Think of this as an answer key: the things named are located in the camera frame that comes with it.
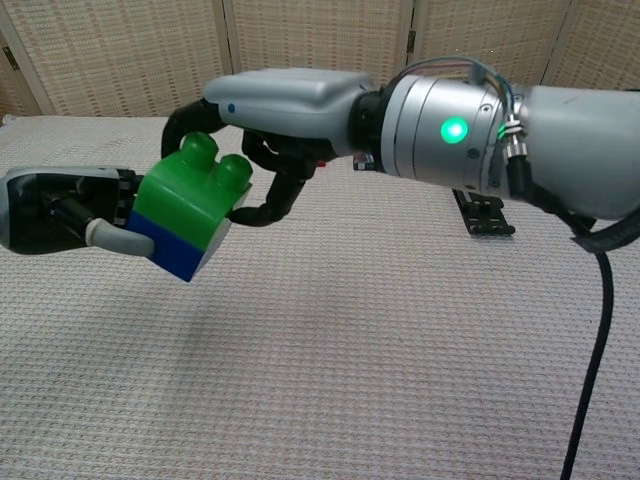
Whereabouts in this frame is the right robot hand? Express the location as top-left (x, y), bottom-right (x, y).
top-left (160, 68), bottom-right (376, 229)

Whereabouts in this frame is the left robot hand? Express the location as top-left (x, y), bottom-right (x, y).
top-left (0, 166), bottom-right (156, 258)

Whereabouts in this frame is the green toy block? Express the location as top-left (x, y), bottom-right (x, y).
top-left (133, 131), bottom-right (254, 254)

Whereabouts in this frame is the blue toy block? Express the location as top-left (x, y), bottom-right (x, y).
top-left (125, 209), bottom-right (234, 284)

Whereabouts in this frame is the woven folding screen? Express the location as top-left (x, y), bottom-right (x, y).
top-left (0, 0), bottom-right (640, 120)

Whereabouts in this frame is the black folding stand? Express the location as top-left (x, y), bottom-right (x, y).
top-left (452, 188), bottom-right (517, 238)

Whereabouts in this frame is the beige woven tablecloth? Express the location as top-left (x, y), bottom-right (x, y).
top-left (0, 114), bottom-right (640, 480)

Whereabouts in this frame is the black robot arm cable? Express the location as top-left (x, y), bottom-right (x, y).
top-left (558, 207), bottom-right (640, 480)

